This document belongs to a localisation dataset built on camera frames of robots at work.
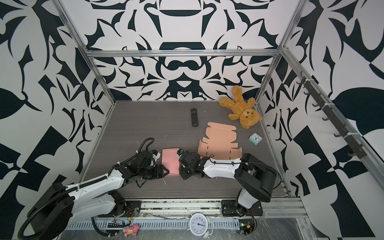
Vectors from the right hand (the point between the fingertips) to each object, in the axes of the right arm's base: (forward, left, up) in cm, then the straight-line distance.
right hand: (181, 170), depth 85 cm
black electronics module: (-25, -32, -3) cm, 41 cm away
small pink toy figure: (-27, +21, +3) cm, 34 cm away
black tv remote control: (+37, -8, +1) cm, 38 cm away
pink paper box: (+5, +6, +4) cm, 9 cm away
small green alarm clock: (+20, -47, -1) cm, 51 cm away
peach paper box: (+18, -24, 0) cm, 29 cm away
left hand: (-1, +7, +3) cm, 8 cm away
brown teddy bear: (+39, -41, +5) cm, 57 cm away
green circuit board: (-24, +30, -3) cm, 39 cm away
